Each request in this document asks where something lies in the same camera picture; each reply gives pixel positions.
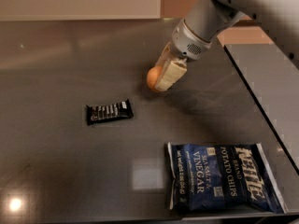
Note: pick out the blue kettle chips bag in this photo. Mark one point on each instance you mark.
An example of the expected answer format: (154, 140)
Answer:
(218, 177)

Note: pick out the black rxbar chocolate bar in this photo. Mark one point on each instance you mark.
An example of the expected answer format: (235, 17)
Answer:
(106, 113)

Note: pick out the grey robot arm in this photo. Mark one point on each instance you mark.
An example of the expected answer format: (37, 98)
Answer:
(278, 18)

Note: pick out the grey side table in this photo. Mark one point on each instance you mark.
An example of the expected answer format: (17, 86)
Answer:
(274, 84)

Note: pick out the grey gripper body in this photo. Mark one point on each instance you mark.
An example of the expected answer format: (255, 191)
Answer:
(186, 44)

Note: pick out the orange fruit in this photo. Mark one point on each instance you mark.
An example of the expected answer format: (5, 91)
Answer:
(152, 77)

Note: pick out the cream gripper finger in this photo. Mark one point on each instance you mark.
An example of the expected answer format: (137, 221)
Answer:
(172, 71)
(165, 55)

